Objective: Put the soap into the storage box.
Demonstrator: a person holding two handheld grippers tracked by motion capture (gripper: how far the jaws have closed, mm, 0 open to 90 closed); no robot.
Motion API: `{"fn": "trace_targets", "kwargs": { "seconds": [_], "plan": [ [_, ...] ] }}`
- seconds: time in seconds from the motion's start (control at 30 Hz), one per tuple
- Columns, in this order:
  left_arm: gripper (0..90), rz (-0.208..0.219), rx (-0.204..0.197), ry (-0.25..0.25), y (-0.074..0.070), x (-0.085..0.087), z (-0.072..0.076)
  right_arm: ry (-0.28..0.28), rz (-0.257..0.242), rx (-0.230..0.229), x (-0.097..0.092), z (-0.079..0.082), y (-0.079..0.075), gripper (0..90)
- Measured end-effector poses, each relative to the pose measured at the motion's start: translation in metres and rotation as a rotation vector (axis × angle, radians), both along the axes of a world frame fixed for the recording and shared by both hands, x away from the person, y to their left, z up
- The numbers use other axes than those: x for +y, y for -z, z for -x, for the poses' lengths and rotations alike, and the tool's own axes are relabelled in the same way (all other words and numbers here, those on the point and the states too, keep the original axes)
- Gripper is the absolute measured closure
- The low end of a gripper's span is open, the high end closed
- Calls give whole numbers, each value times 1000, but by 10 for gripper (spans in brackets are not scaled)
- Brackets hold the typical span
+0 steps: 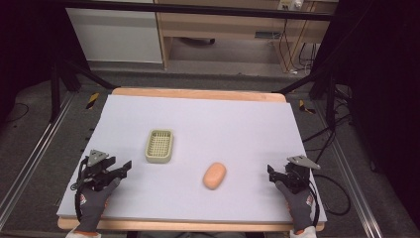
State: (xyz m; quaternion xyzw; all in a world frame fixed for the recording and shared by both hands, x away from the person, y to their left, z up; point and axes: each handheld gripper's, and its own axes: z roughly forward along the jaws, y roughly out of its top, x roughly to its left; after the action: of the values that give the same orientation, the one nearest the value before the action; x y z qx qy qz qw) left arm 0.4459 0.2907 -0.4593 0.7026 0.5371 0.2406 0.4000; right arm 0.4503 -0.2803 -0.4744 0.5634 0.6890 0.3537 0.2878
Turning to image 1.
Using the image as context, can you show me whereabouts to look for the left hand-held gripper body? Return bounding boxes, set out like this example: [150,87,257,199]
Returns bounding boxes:
[78,149,124,192]

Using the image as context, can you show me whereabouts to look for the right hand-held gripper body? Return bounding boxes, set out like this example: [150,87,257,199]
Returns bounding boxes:
[280,155,322,195]

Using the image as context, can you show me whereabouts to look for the beige plastic soap dish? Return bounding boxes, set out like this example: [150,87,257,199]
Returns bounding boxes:
[145,129,174,165]

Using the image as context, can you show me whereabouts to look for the orange soap bar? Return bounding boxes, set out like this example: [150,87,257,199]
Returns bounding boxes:
[202,162,228,191]

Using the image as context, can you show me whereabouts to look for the person's right hand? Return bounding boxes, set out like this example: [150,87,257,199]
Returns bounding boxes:
[274,180,315,233]

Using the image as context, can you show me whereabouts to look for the person's left hand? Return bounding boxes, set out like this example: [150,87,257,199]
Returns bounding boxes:
[76,177,122,234]

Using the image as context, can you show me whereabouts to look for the yellow black striped tape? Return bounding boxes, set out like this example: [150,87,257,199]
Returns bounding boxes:
[298,99,317,116]
[85,91,100,110]

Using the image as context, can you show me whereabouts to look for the white foam board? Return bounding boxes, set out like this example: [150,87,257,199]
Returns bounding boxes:
[56,94,328,224]

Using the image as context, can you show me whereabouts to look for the black metal stand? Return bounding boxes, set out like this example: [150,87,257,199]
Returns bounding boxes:
[271,63,339,131]
[49,49,117,124]

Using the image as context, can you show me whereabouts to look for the black curtain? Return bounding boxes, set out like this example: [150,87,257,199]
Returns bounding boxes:
[0,0,68,124]
[311,0,420,229]

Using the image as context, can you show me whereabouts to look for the white cabinet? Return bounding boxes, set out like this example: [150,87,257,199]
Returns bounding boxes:
[65,7,164,64]

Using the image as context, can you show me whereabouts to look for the light wooden desk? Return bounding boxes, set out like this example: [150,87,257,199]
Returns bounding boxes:
[154,0,339,73]

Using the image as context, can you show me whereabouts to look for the white power strip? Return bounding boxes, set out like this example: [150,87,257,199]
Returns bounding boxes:
[277,0,304,11]

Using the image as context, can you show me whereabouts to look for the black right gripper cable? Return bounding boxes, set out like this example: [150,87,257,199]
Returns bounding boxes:
[306,174,321,230]

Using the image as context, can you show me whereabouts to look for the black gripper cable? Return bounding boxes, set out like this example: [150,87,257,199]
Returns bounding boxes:
[69,157,90,223]
[306,174,321,230]

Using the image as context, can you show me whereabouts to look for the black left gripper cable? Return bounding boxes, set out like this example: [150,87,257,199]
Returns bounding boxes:
[69,157,90,223]

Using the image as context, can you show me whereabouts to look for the black floor cable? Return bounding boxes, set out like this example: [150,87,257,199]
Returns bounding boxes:
[312,173,353,217]

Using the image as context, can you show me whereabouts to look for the aluminium floor rail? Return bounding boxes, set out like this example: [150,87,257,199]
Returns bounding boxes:
[314,98,386,238]
[0,93,76,230]

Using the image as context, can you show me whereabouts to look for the cables under desk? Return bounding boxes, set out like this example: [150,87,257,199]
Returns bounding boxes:
[277,18,319,75]

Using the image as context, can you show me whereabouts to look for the black metal frame bar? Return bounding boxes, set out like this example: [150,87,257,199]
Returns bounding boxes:
[63,0,334,22]

